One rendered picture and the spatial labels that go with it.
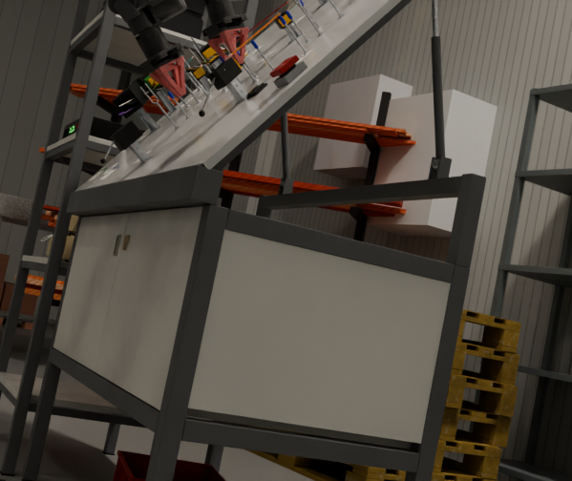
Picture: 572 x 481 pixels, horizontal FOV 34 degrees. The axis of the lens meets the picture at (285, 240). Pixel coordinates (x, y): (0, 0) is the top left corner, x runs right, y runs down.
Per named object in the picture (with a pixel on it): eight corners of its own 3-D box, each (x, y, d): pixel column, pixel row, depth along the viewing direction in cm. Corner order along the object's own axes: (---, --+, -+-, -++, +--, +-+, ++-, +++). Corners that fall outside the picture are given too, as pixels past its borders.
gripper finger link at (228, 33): (242, 67, 213) (230, 27, 212) (258, 58, 207) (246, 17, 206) (217, 72, 209) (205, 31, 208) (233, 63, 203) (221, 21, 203)
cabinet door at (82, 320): (93, 371, 225) (128, 212, 228) (52, 346, 275) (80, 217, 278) (101, 373, 226) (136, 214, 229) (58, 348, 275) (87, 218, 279)
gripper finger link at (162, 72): (185, 94, 206) (163, 55, 204) (200, 85, 200) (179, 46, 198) (161, 107, 202) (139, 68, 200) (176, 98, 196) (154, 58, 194)
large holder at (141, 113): (172, 112, 285) (142, 73, 281) (160, 128, 269) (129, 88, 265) (156, 124, 287) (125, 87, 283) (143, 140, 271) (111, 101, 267)
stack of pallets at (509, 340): (503, 512, 395) (536, 325, 402) (359, 501, 353) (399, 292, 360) (345, 452, 491) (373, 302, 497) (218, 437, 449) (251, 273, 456)
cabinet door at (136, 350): (156, 409, 174) (199, 204, 178) (91, 371, 224) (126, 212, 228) (168, 411, 175) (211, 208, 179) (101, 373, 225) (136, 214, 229)
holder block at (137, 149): (116, 184, 230) (90, 153, 227) (152, 153, 234) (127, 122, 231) (120, 183, 226) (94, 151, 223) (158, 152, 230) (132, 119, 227)
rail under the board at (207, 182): (190, 198, 173) (197, 164, 173) (65, 213, 280) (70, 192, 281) (217, 205, 175) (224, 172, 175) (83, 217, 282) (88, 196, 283)
